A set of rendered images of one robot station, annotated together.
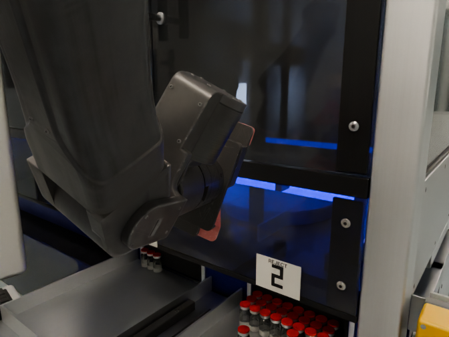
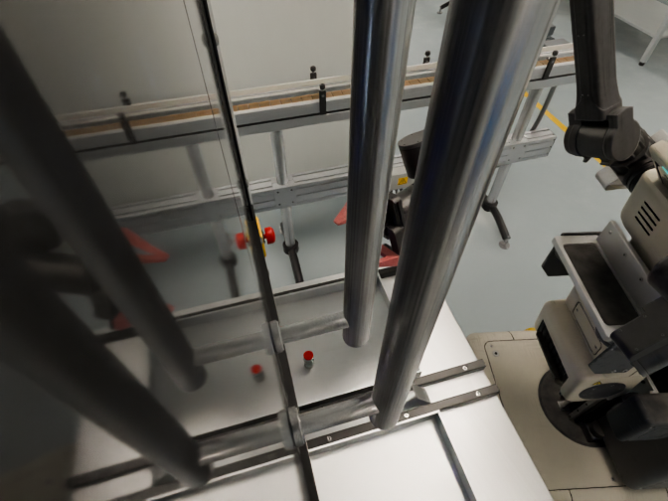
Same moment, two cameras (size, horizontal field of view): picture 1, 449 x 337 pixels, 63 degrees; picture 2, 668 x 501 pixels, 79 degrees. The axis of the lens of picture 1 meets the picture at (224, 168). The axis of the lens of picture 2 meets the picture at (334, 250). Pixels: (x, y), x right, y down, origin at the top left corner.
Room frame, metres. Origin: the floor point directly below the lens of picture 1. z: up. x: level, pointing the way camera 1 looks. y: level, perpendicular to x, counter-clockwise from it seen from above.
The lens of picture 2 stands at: (0.82, 0.23, 1.71)
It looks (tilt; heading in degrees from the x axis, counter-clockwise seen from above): 50 degrees down; 217
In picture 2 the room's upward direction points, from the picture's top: straight up
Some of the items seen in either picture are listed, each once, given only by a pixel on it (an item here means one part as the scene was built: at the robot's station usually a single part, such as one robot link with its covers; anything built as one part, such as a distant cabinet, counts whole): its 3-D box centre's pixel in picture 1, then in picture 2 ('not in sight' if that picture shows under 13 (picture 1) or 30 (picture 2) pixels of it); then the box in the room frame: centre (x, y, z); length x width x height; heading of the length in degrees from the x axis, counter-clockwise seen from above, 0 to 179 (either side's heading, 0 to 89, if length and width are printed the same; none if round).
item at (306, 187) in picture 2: not in sight; (399, 170); (-0.57, -0.43, 0.49); 1.60 x 0.08 x 0.12; 143
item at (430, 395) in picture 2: not in sight; (443, 387); (0.44, 0.22, 0.91); 0.14 x 0.03 x 0.06; 142
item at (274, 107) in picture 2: not in sight; (376, 86); (-0.45, -0.52, 0.92); 1.90 x 0.16 x 0.16; 143
